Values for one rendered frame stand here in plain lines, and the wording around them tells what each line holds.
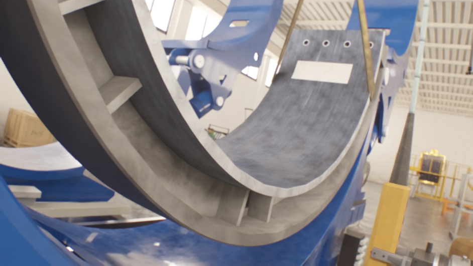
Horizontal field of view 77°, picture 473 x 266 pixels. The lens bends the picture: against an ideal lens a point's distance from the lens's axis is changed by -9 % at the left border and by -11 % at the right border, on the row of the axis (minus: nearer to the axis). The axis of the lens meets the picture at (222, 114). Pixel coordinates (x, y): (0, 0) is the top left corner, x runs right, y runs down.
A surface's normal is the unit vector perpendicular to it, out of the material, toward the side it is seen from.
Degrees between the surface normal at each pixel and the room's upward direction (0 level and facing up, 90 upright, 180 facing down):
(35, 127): 90
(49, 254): 90
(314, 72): 75
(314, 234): 30
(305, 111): 55
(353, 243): 90
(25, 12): 130
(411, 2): 81
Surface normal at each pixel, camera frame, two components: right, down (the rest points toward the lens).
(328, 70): -0.51, -0.43
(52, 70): -0.58, 0.54
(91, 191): 0.79, 0.14
